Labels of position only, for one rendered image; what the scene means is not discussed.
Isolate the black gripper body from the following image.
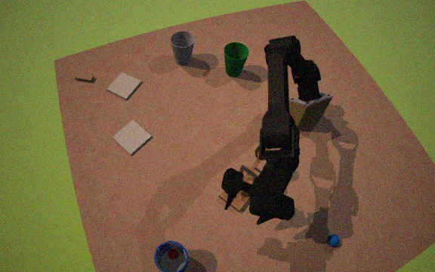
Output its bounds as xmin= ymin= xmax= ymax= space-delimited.
xmin=221 ymin=168 xmax=295 ymax=221

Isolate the grey flat square tile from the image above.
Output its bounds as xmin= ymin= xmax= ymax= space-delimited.
xmin=107 ymin=72 xmax=141 ymax=100
xmin=113 ymin=120 xmax=152 ymax=155

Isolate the green cup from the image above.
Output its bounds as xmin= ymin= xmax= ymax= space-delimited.
xmin=224 ymin=42 xmax=249 ymax=77

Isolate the dark blue cup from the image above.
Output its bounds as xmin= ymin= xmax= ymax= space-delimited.
xmin=154 ymin=241 xmax=188 ymax=272

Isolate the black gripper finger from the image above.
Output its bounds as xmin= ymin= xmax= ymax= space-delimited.
xmin=225 ymin=191 xmax=237 ymax=210
xmin=257 ymin=215 xmax=283 ymax=225

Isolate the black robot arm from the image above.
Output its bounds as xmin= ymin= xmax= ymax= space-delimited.
xmin=248 ymin=36 xmax=322 ymax=218

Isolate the blue ball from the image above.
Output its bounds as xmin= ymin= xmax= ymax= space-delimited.
xmin=327 ymin=234 xmax=340 ymax=247

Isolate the dark grey cup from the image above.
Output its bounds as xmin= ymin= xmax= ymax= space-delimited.
xmin=171 ymin=31 xmax=195 ymax=65

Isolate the dark red ball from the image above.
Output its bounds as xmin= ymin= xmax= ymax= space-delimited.
xmin=168 ymin=249 xmax=179 ymax=260

